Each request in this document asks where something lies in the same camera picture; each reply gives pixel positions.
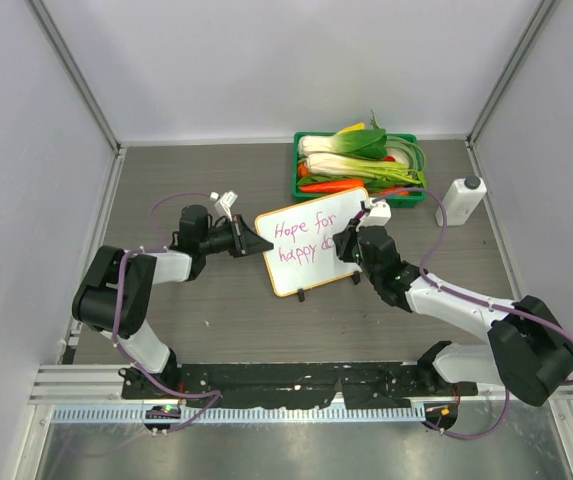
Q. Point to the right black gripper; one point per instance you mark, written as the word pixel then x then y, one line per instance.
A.
pixel 345 239

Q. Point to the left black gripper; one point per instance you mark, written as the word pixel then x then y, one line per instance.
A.
pixel 244 241

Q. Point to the small orange-framed whiteboard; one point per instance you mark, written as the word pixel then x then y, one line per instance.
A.
pixel 303 254

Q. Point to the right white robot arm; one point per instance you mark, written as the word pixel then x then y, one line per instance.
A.
pixel 522 346

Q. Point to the large orange carrot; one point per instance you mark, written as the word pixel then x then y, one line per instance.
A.
pixel 333 186

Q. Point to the small orange carrot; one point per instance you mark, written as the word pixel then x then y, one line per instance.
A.
pixel 394 191

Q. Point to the lower bok choy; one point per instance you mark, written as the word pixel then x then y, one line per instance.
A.
pixel 339 165

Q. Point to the bok choy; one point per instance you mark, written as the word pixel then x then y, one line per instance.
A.
pixel 339 165
pixel 367 144

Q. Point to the green plastic crate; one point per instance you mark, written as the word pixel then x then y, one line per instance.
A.
pixel 302 176

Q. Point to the upper bok choy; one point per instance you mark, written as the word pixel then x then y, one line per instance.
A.
pixel 367 144

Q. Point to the green long beans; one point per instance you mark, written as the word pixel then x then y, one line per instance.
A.
pixel 409 159

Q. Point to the yellow pepper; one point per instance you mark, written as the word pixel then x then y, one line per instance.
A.
pixel 352 128

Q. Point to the white bottle grey cap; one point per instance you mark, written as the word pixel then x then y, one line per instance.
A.
pixel 461 199

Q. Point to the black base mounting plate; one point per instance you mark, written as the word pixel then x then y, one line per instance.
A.
pixel 306 386

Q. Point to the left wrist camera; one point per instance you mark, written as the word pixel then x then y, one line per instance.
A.
pixel 223 203

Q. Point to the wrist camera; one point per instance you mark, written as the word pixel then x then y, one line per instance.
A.
pixel 379 213
pixel 223 203

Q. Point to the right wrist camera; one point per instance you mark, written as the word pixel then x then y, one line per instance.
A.
pixel 379 213

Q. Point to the white slotted cable duct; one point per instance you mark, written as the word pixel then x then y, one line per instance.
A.
pixel 147 414

